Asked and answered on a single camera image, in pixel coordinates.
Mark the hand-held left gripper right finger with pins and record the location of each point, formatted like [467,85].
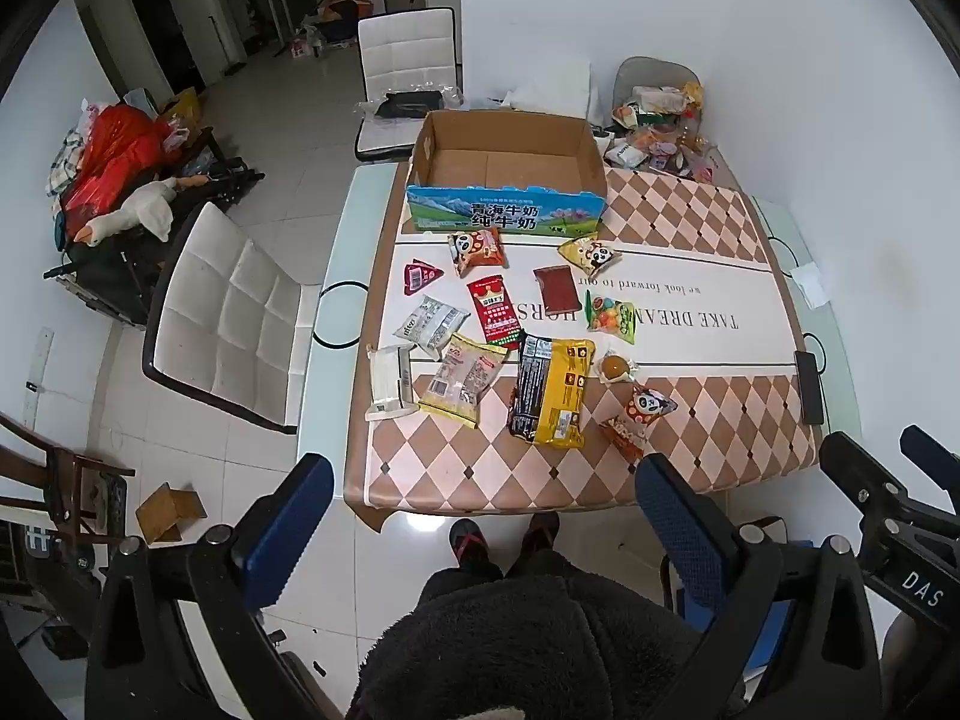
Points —
[679,532]

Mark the white cloth bag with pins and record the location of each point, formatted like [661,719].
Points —
[547,86]

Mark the red white panda snack packet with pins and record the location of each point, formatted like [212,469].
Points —
[649,405]

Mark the white padded chair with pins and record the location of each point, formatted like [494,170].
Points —
[225,315]
[405,45]

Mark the white goose plush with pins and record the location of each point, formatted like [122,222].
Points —
[135,214]

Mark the white paper slip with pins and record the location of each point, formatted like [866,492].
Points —
[810,281]

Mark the yellow panda snack packet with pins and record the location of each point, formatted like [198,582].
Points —
[590,255]

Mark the silver white snack packet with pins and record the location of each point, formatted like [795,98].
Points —
[431,324]

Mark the red triangular snack packet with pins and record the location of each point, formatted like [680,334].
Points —
[420,275]

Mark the orange panda snack packet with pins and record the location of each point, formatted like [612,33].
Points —
[476,249]

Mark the grey chair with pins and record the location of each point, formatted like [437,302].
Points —
[652,71]

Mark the cardboard piece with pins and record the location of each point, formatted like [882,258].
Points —
[171,511]

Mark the person's right shoe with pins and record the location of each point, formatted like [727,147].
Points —
[540,532]

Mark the green candy bag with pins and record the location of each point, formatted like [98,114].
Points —
[610,316]

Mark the white wall power strip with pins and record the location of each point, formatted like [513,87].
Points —
[37,375]

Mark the brown wooden chair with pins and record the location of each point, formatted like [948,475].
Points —
[52,465]

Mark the pink white bags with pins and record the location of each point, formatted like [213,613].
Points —
[301,45]

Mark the pile of snack packets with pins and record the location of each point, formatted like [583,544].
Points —
[660,127]

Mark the person's left shoe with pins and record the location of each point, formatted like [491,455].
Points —
[471,540]

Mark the plaid cloth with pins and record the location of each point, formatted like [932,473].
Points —
[64,157]

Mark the red plastic bag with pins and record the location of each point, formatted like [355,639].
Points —
[112,150]

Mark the clear plastic wrap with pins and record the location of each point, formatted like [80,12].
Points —
[454,97]

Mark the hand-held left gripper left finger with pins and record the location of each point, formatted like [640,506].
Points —
[289,532]

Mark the black yellow noodle packet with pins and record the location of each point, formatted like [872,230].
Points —
[551,390]

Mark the round orange pastry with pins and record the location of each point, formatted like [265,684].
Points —
[615,367]

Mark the person's shoe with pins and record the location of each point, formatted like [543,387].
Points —
[540,532]
[471,540]

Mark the orange black bag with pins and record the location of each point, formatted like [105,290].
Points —
[343,15]

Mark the black phone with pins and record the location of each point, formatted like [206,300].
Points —
[810,388]

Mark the cardboard box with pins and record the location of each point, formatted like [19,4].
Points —
[510,165]

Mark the dark bench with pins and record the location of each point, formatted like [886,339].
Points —
[112,277]

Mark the person's dark fleece clothing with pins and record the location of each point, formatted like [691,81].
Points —
[525,637]

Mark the dark red sachet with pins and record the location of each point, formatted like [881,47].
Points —
[556,289]

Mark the orange brown snack packet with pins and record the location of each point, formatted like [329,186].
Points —
[622,431]

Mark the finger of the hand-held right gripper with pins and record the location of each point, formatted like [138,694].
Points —
[855,465]
[934,454]

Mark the yellow container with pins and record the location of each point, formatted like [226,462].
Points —
[184,106]

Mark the red crown-print snack packet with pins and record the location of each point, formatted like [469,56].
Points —
[493,313]

